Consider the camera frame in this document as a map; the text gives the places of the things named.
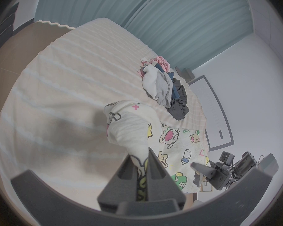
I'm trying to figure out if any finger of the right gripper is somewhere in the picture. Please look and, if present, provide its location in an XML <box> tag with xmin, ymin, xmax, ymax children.
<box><xmin>193</xmin><ymin>172</ymin><xmax>202</xmax><ymax>188</ymax></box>
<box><xmin>190</xmin><ymin>162</ymin><xmax>216</xmax><ymax>180</ymax></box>

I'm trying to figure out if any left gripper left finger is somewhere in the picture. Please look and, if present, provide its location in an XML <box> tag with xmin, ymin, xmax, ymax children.
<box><xmin>97</xmin><ymin>153</ymin><xmax>139</xmax><ymax>212</ymax></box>

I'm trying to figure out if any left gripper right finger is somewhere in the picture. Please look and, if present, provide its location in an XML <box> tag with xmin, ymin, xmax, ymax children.
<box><xmin>146</xmin><ymin>147</ymin><xmax>187</xmax><ymax>209</ymax></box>

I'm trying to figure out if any white printed pyjama top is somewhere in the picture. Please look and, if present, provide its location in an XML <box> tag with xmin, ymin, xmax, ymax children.
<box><xmin>103</xmin><ymin>100</ymin><xmax>212</xmax><ymax>202</ymax></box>

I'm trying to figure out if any pile of clothes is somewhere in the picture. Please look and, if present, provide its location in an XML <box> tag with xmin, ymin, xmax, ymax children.
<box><xmin>137</xmin><ymin>55</ymin><xmax>189</xmax><ymax>121</ymax></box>

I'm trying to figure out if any grey white bedside table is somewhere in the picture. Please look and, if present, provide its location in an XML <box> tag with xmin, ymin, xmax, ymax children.
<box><xmin>174</xmin><ymin>66</ymin><xmax>196</xmax><ymax>81</ymax></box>

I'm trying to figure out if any bed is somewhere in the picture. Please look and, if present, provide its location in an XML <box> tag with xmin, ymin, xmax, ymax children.
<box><xmin>0</xmin><ymin>17</ymin><xmax>234</xmax><ymax>197</ymax></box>

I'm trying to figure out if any blue-green curtain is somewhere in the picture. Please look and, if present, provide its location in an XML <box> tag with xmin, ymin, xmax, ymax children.
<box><xmin>34</xmin><ymin>0</ymin><xmax>171</xmax><ymax>30</ymax></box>
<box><xmin>123</xmin><ymin>0</ymin><xmax>254</xmax><ymax>72</ymax></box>

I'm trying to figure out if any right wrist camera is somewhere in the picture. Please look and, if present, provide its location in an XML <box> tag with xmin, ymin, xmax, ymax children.
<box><xmin>218</xmin><ymin>151</ymin><xmax>235</xmax><ymax>167</ymax></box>

